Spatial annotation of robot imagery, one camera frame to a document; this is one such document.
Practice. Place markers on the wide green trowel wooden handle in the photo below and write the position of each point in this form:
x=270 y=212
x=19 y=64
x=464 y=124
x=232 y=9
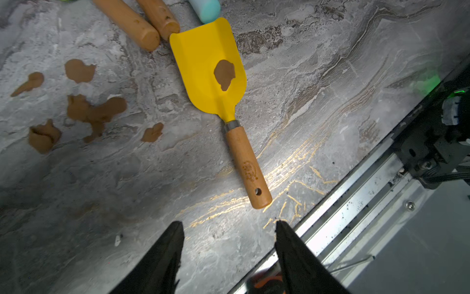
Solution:
x=135 y=26

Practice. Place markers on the yellow square trowel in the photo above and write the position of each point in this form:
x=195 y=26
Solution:
x=215 y=81

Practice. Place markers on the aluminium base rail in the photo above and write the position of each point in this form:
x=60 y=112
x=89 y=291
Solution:
x=349 y=227

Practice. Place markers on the wide light blue trowel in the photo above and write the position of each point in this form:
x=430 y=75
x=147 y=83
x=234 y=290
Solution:
x=206 y=10

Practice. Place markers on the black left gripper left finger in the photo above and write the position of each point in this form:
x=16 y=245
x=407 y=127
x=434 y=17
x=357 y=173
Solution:
x=156 y=272

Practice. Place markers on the orange handled screwdriver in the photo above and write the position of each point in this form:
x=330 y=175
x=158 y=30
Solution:
x=268 y=285

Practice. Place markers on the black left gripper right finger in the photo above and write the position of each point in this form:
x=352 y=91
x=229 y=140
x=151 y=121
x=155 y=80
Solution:
x=302 y=272

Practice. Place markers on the brown soil lump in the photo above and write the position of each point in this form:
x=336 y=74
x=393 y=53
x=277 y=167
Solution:
x=43 y=137
x=79 y=109
x=77 y=71
x=35 y=80

